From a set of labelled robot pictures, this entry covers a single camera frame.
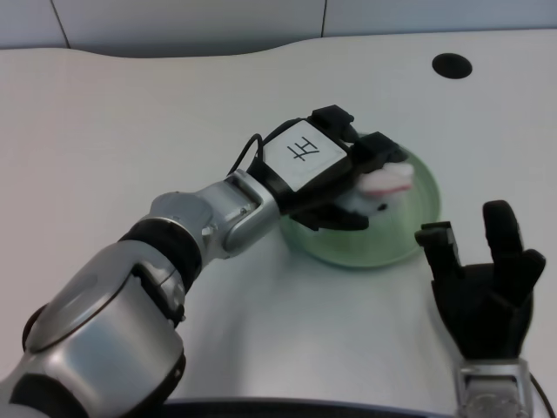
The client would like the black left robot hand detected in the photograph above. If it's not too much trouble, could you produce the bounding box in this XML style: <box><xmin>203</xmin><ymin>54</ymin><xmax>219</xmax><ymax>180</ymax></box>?
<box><xmin>247</xmin><ymin>104</ymin><xmax>408</xmax><ymax>232</ymax></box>

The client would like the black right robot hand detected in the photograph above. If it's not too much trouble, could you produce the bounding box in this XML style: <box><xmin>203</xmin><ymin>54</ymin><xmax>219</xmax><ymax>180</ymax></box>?
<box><xmin>413</xmin><ymin>199</ymin><xmax>547</xmax><ymax>361</ymax></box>

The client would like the white rabbit plush doll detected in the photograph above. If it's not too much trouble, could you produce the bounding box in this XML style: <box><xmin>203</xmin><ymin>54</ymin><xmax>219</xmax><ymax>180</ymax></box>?
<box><xmin>346</xmin><ymin>160</ymin><xmax>414</xmax><ymax>217</ymax></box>

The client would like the green round plate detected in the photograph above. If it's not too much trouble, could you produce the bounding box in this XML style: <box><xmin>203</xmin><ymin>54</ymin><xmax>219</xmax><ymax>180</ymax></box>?
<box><xmin>278</xmin><ymin>147</ymin><xmax>442</xmax><ymax>269</ymax></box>

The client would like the dark robot torso edge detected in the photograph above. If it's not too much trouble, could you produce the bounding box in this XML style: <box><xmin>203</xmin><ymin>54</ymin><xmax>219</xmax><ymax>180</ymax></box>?
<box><xmin>160</xmin><ymin>398</ymin><xmax>458</xmax><ymax>418</ymax></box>

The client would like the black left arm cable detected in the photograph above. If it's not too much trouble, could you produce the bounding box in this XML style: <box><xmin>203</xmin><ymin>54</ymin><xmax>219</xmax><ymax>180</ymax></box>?
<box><xmin>228</xmin><ymin>133</ymin><xmax>266</xmax><ymax>175</ymax></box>

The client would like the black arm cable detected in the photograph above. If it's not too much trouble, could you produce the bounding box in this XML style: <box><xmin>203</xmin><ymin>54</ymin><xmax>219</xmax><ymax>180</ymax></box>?
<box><xmin>529</xmin><ymin>376</ymin><xmax>554</xmax><ymax>418</ymax></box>
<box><xmin>228</xmin><ymin>133</ymin><xmax>266</xmax><ymax>175</ymax></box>

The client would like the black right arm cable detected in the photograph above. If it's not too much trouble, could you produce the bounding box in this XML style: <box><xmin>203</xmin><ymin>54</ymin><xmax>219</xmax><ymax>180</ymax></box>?
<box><xmin>529</xmin><ymin>376</ymin><xmax>554</xmax><ymax>418</ymax></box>

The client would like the black table cable grommet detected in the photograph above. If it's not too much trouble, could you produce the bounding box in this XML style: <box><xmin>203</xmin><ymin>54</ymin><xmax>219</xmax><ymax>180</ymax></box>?
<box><xmin>432</xmin><ymin>52</ymin><xmax>473</xmax><ymax>80</ymax></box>

